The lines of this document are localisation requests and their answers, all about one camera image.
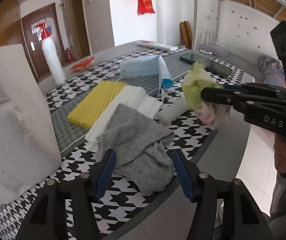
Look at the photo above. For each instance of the red fire extinguisher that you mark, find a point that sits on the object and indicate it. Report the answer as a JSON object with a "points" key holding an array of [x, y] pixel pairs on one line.
{"points": [[69, 56]]}

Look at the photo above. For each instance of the folded white foam sheet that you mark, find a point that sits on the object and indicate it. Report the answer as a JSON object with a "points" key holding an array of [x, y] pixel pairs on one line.
{"points": [[151, 106]]}

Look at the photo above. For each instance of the green plastic bag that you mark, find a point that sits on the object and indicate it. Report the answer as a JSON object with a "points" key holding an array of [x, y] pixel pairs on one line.
{"points": [[198, 85]]}

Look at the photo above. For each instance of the wooden wardrobe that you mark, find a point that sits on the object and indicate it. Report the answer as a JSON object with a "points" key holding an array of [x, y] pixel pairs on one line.
{"points": [[79, 22]]}

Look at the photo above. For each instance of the patterned cloth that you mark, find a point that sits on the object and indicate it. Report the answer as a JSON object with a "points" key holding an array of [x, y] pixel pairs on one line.
{"points": [[273, 70]]}

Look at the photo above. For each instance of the white power strip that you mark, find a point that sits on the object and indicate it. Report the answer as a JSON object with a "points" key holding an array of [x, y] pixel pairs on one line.
{"points": [[155, 45]]}

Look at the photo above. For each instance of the white spray bottle red nozzle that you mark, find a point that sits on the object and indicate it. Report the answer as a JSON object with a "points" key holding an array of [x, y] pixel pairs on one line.
{"points": [[52, 60]]}

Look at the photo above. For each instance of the stack of blue face masks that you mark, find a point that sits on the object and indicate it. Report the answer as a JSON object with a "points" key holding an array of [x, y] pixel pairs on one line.
{"points": [[138, 66]]}

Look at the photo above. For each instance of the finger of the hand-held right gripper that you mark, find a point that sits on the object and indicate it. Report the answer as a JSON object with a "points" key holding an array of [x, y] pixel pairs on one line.
{"points": [[253, 88], [220, 97]]}

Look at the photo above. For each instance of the person's right hand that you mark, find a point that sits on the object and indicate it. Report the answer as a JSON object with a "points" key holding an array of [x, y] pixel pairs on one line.
{"points": [[280, 155]]}

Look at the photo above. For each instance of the white paper towel roll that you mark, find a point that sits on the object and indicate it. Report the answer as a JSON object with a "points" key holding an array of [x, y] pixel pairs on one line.
{"points": [[15, 120]]}

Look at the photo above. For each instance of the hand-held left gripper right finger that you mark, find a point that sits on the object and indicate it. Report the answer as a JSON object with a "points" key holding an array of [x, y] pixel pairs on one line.
{"points": [[183, 175]]}

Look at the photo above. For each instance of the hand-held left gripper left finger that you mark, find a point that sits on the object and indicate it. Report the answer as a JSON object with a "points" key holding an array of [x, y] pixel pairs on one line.
{"points": [[106, 175]]}

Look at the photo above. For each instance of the yellow foam net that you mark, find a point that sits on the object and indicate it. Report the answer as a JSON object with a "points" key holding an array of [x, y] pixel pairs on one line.
{"points": [[92, 105]]}

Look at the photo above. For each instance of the grey rolled cloth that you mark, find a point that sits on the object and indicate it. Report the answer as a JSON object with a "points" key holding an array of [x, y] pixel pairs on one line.
{"points": [[171, 110]]}

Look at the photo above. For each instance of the black phone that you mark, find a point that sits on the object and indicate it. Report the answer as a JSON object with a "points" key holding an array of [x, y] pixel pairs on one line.
{"points": [[219, 68]]}

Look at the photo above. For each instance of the grey pillow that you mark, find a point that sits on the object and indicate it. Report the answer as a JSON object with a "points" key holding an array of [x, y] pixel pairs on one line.
{"points": [[215, 50]]}

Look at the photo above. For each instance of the grey towel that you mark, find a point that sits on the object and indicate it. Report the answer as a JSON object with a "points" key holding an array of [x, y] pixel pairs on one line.
{"points": [[138, 140]]}

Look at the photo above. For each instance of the long white foam sheet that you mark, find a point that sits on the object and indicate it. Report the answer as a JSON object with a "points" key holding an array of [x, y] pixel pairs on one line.
{"points": [[123, 105]]}

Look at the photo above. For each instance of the houndstooth tablecloth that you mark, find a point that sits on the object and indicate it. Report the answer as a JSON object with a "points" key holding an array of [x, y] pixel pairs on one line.
{"points": [[123, 210]]}

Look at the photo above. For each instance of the red snack packet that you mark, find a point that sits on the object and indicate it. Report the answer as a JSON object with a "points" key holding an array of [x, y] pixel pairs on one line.
{"points": [[82, 65]]}

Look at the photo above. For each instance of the brown door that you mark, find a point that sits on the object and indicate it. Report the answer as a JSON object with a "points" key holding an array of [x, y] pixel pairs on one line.
{"points": [[30, 55]]}

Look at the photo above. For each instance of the dark green phone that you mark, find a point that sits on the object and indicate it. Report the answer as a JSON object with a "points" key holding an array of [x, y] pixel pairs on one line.
{"points": [[193, 58]]}

